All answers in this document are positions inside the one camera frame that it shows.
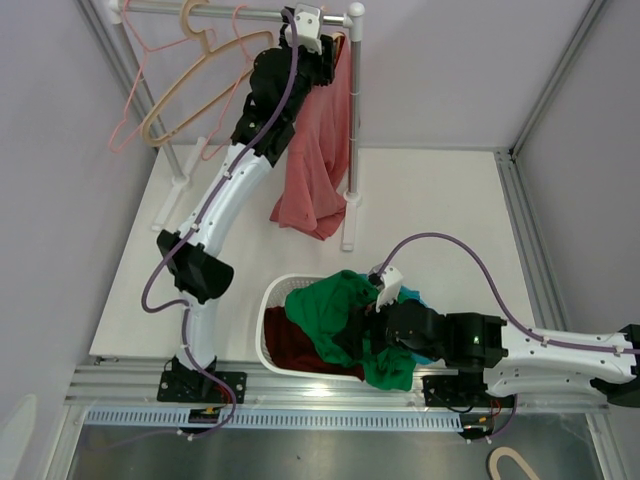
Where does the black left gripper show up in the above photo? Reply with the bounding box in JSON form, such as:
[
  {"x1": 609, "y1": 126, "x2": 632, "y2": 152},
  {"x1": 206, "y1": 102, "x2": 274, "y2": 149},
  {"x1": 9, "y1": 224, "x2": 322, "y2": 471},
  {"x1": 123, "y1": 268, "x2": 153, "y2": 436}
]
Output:
[{"x1": 279, "y1": 25, "x2": 337, "y2": 123}]

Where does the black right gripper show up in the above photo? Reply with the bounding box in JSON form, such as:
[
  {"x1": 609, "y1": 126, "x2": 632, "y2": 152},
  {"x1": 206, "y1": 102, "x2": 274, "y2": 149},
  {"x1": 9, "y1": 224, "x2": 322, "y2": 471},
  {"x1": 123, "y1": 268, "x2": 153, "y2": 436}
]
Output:
[{"x1": 332, "y1": 286, "x2": 442, "y2": 362}]

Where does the green t shirt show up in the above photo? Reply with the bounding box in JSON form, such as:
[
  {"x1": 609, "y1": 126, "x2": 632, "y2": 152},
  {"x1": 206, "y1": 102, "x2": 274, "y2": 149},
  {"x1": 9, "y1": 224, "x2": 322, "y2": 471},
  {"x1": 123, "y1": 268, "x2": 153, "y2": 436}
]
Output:
[{"x1": 285, "y1": 270, "x2": 416, "y2": 391}]

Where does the dark red t shirt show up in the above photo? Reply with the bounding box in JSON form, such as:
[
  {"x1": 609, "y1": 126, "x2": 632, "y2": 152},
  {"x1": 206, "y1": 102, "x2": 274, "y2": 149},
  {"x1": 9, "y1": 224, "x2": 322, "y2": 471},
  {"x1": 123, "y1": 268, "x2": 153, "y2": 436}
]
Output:
[{"x1": 257, "y1": 306, "x2": 365, "y2": 382}]

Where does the teal t shirt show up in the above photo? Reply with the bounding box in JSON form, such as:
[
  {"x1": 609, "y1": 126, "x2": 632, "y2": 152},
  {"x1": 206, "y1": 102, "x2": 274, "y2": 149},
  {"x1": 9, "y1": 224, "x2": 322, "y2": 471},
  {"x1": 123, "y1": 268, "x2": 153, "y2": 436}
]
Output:
[{"x1": 400, "y1": 290, "x2": 440, "y2": 366}]

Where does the pink wire hanger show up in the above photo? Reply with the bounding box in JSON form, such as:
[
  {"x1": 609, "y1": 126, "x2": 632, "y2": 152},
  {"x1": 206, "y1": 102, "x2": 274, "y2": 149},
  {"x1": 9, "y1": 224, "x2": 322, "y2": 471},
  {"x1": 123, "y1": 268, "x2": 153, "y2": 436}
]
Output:
[
  {"x1": 199, "y1": 3, "x2": 261, "y2": 161},
  {"x1": 108, "y1": 1, "x2": 245, "y2": 153}
]

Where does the pink t shirt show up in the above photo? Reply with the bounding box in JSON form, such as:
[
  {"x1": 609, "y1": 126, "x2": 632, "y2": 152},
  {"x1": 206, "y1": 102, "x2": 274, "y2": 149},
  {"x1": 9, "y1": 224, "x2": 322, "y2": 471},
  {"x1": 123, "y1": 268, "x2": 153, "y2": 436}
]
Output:
[{"x1": 270, "y1": 37, "x2": 351, "y2": 241}]

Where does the beige wooden hanger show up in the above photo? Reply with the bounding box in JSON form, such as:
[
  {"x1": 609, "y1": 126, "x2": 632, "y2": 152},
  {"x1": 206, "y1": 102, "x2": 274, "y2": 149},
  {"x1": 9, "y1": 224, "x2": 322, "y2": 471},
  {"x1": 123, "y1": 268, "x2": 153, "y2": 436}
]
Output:
[
  {"x1": 320, "y1": 5, "x2": 346, "y2": 48},
  {"x1": 149, "y1": 6, "x2": 275, "y2": 143}
]

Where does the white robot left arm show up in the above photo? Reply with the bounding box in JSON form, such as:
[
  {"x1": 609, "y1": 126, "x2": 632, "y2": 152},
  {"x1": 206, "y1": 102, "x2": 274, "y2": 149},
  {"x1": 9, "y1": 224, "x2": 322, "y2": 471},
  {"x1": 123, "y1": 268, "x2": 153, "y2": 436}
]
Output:
[{"x1": 156, "y1": 35, "x2": 339, "y2": 401}]

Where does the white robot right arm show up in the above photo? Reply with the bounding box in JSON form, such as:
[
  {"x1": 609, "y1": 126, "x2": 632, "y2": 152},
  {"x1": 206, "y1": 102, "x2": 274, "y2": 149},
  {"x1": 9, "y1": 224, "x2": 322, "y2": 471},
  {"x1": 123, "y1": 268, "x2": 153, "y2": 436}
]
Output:
[{"x1": 332, "y1": 299, "x2": 639, "y2": 408}]

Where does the beige hanger on floor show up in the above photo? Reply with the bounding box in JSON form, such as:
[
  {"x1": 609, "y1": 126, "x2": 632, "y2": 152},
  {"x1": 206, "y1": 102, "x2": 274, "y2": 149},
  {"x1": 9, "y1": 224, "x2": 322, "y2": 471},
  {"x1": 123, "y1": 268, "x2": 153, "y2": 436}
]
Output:
[{"x1": 488, "y1": 447, "x2": 537, "y2": 480}]

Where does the white perforated plastic basket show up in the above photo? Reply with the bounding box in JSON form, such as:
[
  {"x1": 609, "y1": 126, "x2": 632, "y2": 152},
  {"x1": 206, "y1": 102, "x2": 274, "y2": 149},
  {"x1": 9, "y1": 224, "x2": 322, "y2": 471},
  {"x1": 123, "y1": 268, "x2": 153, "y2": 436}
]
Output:
[{"x1": 255, "y1": 274, "x2": 375, "y2": 373}]

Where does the white metal clothes rack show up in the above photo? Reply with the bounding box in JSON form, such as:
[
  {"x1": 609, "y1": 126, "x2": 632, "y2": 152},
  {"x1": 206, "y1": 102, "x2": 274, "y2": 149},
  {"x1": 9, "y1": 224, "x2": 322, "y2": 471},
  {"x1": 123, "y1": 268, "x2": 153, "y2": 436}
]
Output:
[{"x1": 104, "y1": 1, "x2": 365, "y2": 252}]

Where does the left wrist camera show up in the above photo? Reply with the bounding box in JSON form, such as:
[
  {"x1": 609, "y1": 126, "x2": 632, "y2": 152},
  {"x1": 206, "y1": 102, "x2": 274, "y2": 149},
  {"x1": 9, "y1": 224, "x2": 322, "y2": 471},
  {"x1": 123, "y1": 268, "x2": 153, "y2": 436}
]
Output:
[{"x1": 293, "y1": 3, "x2": 324, "y2": 54}]

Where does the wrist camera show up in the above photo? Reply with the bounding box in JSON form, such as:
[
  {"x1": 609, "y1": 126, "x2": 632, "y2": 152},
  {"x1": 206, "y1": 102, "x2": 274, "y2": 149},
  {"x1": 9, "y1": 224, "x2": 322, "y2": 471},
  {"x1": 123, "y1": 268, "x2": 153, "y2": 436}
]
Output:
[
  {"x1": 293, "y1": 3, "x2": 324, "y2": 54},
  {"x1": 368, "y1": 265, "x2": 404, "y2": 313}
]

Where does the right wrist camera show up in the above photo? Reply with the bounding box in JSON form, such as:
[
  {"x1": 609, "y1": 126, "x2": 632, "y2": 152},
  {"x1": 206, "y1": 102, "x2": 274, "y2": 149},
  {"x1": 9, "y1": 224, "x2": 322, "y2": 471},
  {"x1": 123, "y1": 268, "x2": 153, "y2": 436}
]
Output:
[{"x1": 368, "y1": 265, "x2": 404, "y2": 313}]

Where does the aluminium cage frame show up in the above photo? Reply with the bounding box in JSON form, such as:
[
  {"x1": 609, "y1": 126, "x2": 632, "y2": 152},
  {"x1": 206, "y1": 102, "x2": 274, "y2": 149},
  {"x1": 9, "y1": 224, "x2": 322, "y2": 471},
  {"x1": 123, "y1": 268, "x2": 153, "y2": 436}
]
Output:
[{"x1": 89, "y1": 1, "x2": 576, "y2": 361}]

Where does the white slotted cable duct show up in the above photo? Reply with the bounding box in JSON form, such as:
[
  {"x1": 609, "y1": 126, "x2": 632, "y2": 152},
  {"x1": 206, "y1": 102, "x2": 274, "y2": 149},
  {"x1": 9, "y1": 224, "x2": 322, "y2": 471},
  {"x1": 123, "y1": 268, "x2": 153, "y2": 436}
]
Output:
[{"x1": 85, "y1": 407, "x2": 463, "y2": 433}]

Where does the aluminium mounting rail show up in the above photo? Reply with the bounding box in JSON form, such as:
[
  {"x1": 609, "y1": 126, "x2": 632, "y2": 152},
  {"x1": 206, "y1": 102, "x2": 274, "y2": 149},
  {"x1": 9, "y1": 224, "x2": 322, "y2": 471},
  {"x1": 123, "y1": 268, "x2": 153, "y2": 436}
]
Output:
[{"x1": 64, "y1": 359, "x2": 610, "y2": 414}]

